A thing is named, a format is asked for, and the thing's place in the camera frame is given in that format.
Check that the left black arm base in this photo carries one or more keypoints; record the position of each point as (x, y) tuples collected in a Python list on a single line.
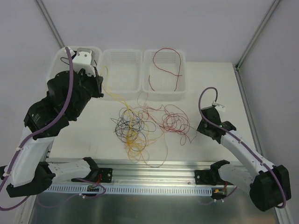
[(105, 175)]

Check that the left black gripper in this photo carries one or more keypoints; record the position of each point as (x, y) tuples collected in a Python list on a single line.
[(94, 82)]

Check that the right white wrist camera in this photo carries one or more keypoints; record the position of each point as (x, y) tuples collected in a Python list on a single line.
[(219, 107)]

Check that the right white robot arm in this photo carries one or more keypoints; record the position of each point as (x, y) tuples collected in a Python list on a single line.
[(268, 185)]

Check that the white mesh basket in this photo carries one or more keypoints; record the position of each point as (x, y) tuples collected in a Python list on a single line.
[(164, 74), (122, 72)]

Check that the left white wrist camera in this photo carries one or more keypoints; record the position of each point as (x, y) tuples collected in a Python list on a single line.
[(84, 60)]

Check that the right aluminium frame post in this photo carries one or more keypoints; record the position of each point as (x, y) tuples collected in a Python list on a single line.
[(237, 70)]

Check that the left white solid basket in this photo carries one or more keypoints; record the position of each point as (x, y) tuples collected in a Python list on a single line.
[(59, 66)]

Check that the white slotted cable duct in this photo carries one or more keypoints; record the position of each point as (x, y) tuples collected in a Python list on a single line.
[(130, 190)]

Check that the aluminium mounting rail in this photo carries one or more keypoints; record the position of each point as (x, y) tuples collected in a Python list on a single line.
[(163, 171)]

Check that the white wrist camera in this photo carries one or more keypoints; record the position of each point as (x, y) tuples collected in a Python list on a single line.
[(84, 60), (219, 107)]

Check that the left aluminium frame post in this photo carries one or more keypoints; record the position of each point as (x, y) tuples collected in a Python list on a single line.
[(52, 27)]

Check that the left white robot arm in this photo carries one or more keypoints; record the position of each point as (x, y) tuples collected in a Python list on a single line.
[(29, 175)]

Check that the middle white mesh basket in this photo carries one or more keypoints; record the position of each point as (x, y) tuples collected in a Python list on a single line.
[(122, 72)]

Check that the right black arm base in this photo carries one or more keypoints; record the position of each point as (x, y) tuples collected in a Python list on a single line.
[(203, 177)]

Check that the aluminium frame post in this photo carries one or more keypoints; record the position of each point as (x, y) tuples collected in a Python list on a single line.
[(52, 27), (237, 70)]

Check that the right white mesh basket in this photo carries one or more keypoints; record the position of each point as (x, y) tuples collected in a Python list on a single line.
[(164, 74)]

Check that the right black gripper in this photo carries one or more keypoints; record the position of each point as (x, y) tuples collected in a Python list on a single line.
[(210, 115)]

